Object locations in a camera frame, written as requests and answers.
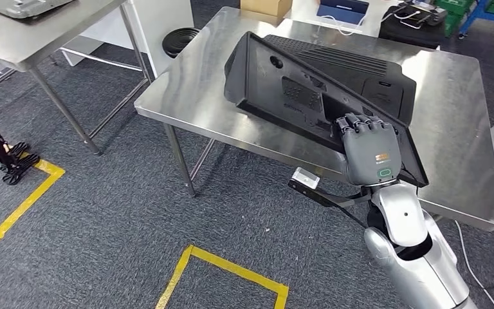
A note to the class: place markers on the black bag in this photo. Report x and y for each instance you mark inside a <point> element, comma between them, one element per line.
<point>409,36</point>

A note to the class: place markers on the white desk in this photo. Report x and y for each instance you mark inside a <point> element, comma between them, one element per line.
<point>304,10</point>

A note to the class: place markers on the stainless steel table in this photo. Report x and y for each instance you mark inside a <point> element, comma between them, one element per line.
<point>38,38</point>

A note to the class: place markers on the blue flat box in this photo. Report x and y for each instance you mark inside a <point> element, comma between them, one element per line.
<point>343,8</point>

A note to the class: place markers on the yellow floor tape square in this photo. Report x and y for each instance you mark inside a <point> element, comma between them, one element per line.
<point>238,271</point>
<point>46,175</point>

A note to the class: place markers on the black engine cover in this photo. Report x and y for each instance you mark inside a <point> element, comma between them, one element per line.
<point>358,64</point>

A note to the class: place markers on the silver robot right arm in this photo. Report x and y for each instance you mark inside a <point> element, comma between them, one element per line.
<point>400,213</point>

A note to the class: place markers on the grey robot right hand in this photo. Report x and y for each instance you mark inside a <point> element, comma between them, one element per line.
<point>372,153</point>

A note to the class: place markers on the stainless steel workbench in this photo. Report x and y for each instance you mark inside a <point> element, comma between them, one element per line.
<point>187,85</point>

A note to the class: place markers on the pale wrist camera on bracket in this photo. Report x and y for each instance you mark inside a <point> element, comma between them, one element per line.
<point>306,178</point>

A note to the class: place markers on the black plastic plate bracket part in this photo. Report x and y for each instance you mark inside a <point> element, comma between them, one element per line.
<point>264,85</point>

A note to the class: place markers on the black round ribbed base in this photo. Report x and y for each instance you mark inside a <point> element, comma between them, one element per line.
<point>180,41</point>

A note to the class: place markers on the grey controller device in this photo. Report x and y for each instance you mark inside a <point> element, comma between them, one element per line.
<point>421,10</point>

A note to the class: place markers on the cardboard box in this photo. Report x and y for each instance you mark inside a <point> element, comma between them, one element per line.
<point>266,6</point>

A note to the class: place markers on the grey device on table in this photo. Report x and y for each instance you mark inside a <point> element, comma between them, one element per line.
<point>21,6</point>

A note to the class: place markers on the blue metal rack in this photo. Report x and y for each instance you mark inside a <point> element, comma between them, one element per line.
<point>470,19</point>

